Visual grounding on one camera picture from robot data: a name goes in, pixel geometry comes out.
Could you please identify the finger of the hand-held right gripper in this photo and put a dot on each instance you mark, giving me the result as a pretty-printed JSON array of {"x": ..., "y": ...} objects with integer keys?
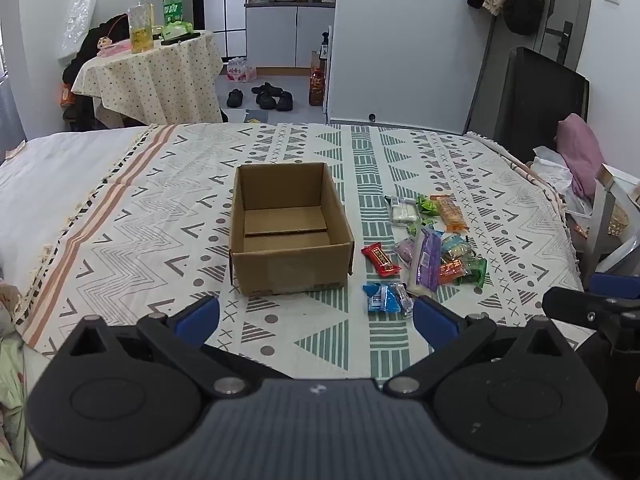
[
  {"x": 615, "y": 282},
  {"x": 575, "y": 305}
]

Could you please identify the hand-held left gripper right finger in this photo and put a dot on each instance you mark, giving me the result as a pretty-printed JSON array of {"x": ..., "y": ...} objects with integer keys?
[{"x": 435, "y": 320}]

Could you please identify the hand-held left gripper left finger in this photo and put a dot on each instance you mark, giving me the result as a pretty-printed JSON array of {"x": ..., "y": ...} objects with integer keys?
[{"x": 197, "y": 317}]

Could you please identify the blue white snack packet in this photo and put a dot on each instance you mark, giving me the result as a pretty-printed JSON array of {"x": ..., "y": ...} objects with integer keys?
[{"x": 382, "y": 299}]

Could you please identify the long purple snack packet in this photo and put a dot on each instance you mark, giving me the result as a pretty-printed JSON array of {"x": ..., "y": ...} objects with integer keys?
[{"x": 425, "y": 260}]

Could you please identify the light blue snack packet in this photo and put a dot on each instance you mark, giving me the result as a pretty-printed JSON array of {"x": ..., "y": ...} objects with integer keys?
[{"x": 454, "y": 246}]

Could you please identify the lilac round snack packet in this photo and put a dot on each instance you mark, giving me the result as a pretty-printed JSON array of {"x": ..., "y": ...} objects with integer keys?
[{"x": 404, "y": 250}]

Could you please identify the red snack bar packet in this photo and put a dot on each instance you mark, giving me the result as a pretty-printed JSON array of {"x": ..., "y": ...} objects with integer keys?
[{"x": 380, "y": 259}]

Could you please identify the cardboard box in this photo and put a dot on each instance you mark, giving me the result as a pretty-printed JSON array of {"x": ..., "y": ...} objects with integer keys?
[{"x": 290, "y": 270}]

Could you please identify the orange cracker packet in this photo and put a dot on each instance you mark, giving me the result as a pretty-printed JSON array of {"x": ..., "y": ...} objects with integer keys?
[{"x": 450, "y": 215}]

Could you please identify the white rice cake packet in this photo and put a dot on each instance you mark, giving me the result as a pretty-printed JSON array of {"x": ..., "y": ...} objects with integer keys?
[{"x": 402, "y": 212}]

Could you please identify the bright green snack packet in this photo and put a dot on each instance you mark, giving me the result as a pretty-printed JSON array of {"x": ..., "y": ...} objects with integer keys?
[{"x": 427, "y": 205}]

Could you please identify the patterned woven blanket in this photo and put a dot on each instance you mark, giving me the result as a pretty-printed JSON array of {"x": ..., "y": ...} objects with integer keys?
[{"x": 150, "y": 210}]

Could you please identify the white plastic bag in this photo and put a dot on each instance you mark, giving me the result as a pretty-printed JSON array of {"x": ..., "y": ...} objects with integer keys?
[{"x": 550, "y": 170}]

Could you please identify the pink cloth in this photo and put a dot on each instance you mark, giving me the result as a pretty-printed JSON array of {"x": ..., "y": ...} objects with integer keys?
[{"x": 580, "y": 150}]

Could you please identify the black flat panel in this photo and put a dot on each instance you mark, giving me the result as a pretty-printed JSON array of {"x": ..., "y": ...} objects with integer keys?
[{"x": 540, "y": 105}]

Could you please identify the white bed sheet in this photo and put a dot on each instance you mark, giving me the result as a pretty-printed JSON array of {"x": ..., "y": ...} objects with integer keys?
[{"x": 50, "y": 185}]

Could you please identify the light green quilt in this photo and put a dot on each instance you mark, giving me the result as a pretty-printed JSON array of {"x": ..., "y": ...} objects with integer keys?
[{"x": 10, "y": 385}]

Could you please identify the flat package on floor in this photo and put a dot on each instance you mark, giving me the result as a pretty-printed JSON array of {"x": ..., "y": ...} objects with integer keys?
[{"x": 257, "y": 117}]

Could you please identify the black slipper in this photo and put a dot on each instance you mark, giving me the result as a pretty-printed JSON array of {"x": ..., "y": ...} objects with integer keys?
[
  {"x": 285, "y": 102},
  {"x": 266, "y": 100},
  {"x": 267, "y": 88},
  {"x": 235, "y": 98}
]

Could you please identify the round table with dotted tablecloth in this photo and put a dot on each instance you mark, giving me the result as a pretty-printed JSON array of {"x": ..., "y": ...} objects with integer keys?
[{"x": 150, "y": 75}]

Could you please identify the pink pack of water bottles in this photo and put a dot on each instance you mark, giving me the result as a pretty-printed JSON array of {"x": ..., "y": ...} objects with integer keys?
[{"x": 240, "y": 71}]

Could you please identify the red labelled floor bottle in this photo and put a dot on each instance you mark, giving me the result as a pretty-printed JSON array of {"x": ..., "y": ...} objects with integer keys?
[{"x": 316, "y": 85}]

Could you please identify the black remote control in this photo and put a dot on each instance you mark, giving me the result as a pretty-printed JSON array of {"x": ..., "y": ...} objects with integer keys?
[{"x": 182, "y": 39}]

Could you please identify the pink pouch with doll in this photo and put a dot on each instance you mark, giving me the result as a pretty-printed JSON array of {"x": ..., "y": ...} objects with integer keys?
[{"x": 117, "y": 49}]

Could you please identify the small brown carton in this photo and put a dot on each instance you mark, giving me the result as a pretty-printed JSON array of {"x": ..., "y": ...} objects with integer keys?
[{"x": 314, "y": 59}]

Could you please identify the dark clothes pile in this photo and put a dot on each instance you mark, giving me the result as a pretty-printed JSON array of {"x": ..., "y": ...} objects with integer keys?
[{"x": 87, "y": 52}]

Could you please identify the green tissue pack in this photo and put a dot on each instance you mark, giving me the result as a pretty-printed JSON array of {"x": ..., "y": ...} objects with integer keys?
[{"x": 177, "y": 29}]

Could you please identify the clear bottle of yellow oil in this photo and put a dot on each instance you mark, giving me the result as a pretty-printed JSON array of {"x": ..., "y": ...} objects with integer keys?
[{"x": 141, "y": 30}]

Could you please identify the white spray bottle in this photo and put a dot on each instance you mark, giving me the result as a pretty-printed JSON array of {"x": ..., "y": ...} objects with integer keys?
[{"x": 324, "y": 47}]

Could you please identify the white kitchen cabinet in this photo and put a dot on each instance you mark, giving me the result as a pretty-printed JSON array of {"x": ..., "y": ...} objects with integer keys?
[{"x": 280, "y": 35}]

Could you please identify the green soda bottle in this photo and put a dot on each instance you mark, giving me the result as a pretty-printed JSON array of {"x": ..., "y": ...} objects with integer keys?
[{"x": 172, "y": 7}]

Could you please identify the dark framed glass door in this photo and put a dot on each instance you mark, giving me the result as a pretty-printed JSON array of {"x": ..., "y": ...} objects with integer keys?
[{"x": 225, "y": 5}]

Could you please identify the bubble wrap sheet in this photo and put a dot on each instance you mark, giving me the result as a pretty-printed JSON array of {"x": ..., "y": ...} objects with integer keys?
[{"x": 77, "y": 20}]

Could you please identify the white storage frame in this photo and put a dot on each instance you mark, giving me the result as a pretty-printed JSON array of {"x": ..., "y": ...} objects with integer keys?
[{"x": 600, "y": 220}]

